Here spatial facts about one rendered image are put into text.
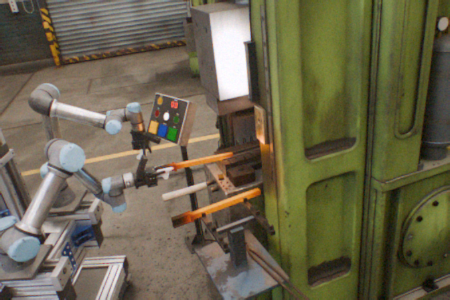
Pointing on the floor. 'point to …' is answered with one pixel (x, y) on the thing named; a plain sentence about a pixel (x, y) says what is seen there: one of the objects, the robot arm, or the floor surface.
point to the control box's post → (192, 193)
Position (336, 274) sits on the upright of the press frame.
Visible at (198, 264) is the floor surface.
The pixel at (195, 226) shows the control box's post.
